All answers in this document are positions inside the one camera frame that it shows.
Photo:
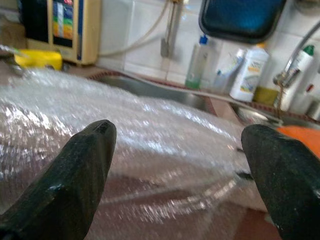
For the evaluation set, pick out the white bottle green cap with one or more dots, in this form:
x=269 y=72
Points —
x=300 y=75

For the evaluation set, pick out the yellow plastic bowl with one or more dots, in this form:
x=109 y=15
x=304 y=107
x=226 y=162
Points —
x=40 y=58

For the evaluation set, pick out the beige water ionizer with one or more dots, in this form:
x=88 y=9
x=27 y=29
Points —
x=62 y=27

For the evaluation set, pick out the dark plastic tray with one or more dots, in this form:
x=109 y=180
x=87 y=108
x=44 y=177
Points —
x=240 y=17

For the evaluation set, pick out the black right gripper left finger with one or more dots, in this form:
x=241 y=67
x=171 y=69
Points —
x=65 y=180

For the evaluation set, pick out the hanging kitchen tool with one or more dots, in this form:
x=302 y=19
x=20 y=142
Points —
x=168 y=42

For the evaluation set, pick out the clear plastic bottle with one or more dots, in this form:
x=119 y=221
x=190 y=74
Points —
x=228 y=72

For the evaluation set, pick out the clear bubble wrap sheet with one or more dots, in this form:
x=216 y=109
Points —
x=155 y=150

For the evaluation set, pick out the orange cloth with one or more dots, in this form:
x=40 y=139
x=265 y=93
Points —
x=302 y=140

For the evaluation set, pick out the chrome faucet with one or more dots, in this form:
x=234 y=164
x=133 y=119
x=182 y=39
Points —
x=290 y=70

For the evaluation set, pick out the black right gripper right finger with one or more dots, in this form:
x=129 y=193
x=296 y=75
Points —
x=285 y=180

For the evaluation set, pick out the white bottle yellow cap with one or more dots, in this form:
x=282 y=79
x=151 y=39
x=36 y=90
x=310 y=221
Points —
x=250 y=75

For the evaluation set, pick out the clear bottle blue cap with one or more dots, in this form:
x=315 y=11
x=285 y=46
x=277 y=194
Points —
x=198 y=65

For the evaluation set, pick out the yellow sponge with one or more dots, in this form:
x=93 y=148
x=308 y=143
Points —
x=266 y=94

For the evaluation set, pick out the stainless steel sink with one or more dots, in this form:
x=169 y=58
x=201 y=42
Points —
x=257 y=115
x=160 y=90

